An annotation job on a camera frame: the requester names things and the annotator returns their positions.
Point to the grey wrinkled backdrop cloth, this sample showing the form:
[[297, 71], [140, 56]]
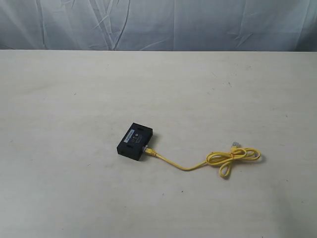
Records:
[[159, 25]]

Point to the small black electronic box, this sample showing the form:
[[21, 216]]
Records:
[[135, 141]]

